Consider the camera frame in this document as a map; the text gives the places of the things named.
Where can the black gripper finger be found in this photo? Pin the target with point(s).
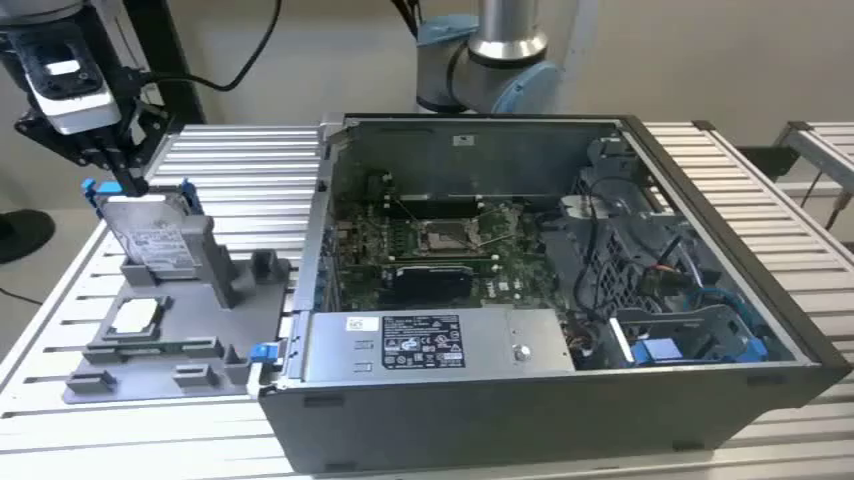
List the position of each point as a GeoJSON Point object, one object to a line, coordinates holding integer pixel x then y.
{"type": "Point", "coordinates": [150, 132]}
{"type": "Point", "coordinates": [60, 147]}

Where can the hard disk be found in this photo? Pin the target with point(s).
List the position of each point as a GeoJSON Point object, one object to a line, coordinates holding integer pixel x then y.
{"type": "Point", "coordinates": [150, 235]}

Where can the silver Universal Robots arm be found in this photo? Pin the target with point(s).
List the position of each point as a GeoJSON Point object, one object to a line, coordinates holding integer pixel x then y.
{"type": "Point", "coordinates": [507, 30]}

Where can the grey metal disk bay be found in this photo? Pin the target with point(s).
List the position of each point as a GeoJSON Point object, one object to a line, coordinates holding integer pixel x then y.
{"type": "Point", "coordinates": [614, 260]}

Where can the black upright stand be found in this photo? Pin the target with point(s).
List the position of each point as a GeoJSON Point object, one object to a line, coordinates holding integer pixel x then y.
{"type": "Point", "coordinates": [176, 50]}

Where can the black round stand base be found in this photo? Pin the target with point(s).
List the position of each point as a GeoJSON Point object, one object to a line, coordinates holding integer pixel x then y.
{"type": "Point", "coordinates": [23, 235]}

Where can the silver CPU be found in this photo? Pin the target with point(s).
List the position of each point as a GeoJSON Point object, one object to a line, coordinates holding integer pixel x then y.
{"type": "Point", "coordinates": [136, 316]}

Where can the grey parts rack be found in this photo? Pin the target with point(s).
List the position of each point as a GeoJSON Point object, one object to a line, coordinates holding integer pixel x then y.
{"type": "Point", "coordinates": [194, 325]}

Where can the green RAM stick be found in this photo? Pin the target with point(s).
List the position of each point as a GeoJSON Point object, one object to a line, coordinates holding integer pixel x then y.
{"type": "Point", "coordinates": [163, 345]}

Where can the blue case latch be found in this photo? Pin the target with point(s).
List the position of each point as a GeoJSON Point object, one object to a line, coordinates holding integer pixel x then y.
{"type": "Point", "coordinates": [262, 351]}

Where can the CPU socket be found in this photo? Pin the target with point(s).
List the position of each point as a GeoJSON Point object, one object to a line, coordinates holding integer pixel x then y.
{"type": "Point", "coordinates": [446, 236]}

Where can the grey power supply with label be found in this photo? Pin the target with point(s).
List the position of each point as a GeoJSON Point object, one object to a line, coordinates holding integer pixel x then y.
{"type": "Point", "coordinates": [334, 345]}

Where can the black graphics card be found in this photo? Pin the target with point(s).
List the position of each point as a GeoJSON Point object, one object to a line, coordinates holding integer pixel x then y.
{"type": "Point", "coordinates": [433, 286]}

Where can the thin metal locking lever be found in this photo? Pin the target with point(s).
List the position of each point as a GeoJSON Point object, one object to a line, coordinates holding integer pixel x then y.
{"type": "Point", "coordinates": [499, 227]}

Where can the green motherboard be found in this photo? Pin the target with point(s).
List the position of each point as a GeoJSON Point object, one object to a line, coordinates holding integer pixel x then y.
{"type": "Point", "coordinates": [521, 280]}

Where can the open black PC case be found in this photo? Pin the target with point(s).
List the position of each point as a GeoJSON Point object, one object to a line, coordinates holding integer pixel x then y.
{"type": "Point", "coordinates": [507, 420]}

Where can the blue carrier in bay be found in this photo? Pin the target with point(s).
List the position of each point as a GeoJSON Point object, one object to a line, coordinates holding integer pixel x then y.
{"type": "Point", "coordinates": [657, 352]}

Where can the neighbouring slatted metal table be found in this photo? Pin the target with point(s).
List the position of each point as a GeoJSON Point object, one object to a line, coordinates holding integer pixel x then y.
{"type": "Point", "coordinates": [821, 145]}

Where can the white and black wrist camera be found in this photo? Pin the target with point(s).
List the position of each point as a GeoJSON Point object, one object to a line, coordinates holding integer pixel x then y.
{"type": "Point", "coordinates": [67, 85]}

